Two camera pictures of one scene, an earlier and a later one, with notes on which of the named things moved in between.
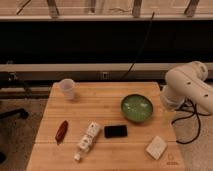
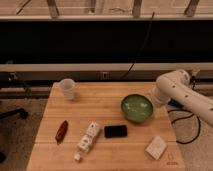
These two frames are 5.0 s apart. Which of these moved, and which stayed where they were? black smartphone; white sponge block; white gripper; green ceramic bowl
Moved: white gripper
Stayed: white sponge block; green ceramic bowl; black smartphone
